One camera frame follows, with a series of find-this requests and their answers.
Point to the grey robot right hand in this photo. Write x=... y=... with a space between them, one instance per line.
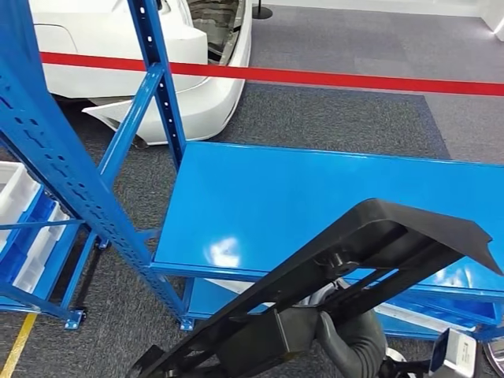
x=313 y=300

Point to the black plastic plate bracket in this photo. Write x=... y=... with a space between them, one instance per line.
x=394 y=219

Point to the blue steel shelf rack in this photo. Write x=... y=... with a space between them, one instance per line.
x=275 y=208
x=39 y=304

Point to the red barrier belt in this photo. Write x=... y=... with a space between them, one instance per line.
x=315 y=77

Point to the white car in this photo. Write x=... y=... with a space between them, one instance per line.
x=197 y=104

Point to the steel stanchion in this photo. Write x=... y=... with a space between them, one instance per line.
x=496 y=360

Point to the black stanchion base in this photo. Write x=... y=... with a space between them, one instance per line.
x=262 y=11

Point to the white plastic bin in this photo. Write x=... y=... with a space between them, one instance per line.
x=39 y=255
x=16 y=193

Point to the yellow floor tape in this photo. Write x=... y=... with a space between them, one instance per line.
x=17 y=347

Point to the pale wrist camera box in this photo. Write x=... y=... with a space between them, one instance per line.
x=456 y=355

